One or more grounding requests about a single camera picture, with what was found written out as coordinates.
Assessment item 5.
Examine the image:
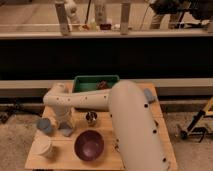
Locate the small metal cup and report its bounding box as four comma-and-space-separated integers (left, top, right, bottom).
86, 111, 97, 126

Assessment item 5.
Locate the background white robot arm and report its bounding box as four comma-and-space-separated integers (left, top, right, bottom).
65, 0, 80, 24

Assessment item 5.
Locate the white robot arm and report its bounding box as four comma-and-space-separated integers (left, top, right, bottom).
43, 80, 169, 171

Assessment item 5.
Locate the green plastic bin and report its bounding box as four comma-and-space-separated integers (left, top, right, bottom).
72, 75, 120, 93

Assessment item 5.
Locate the left wooden post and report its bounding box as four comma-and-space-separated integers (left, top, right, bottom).
55, 0, 70, 36

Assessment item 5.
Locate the purple bowl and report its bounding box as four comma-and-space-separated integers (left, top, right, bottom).
74, 130, 104, 162

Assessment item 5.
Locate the blue cup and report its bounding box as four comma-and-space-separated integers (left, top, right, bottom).
36, 118, 53, 134

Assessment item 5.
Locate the wooden post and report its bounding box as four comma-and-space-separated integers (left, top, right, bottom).
120, 2, 130, 35
55, 0, 70, 36

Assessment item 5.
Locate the right wooden post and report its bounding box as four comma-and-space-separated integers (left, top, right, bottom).
120, 2, 130, 35

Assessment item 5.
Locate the person in background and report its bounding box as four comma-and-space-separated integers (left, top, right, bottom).
149, 0, 213, 29

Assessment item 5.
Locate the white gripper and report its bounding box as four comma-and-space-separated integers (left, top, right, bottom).
53, 106, 73, 129

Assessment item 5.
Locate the dark red object in bin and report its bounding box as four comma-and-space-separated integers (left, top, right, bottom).
97, 81, 109, 90

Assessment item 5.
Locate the blue-grey cloth at table edge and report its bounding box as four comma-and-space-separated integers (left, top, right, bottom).
143, 88, 156, 103

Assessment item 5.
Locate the yellow black tripod stand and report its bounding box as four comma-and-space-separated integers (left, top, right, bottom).
179, 97, 213, 143

